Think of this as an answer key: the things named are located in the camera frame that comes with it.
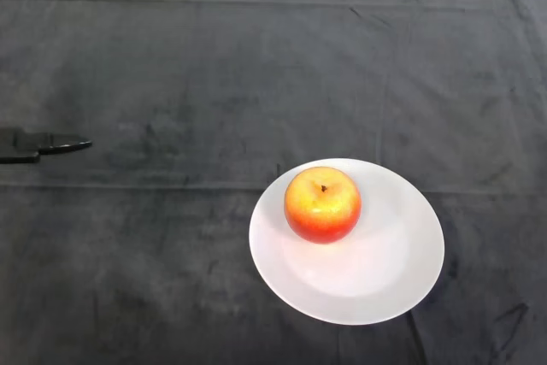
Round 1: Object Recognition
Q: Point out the black cloth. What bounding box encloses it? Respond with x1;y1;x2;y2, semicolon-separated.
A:
0;0;547;365

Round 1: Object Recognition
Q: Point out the white round plate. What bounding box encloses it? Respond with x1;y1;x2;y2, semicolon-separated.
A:
249;157;445;327

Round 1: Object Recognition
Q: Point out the red yellow apple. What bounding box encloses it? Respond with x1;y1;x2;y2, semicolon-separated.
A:
284;166;362;245

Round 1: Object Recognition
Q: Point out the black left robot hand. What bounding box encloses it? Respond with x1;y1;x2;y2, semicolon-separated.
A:
0;127;93;165

